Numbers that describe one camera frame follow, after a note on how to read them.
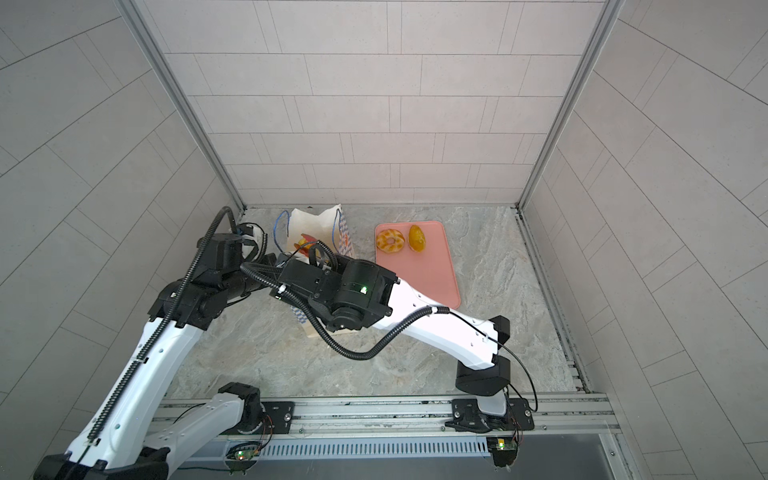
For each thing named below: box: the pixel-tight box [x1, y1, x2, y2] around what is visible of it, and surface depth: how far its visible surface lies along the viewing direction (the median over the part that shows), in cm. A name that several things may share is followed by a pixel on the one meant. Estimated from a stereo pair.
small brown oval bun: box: [408, 224, 426, 253], surface depth 104 cm
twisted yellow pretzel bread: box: [376, 228, 406, 253], surface depth 107 cm
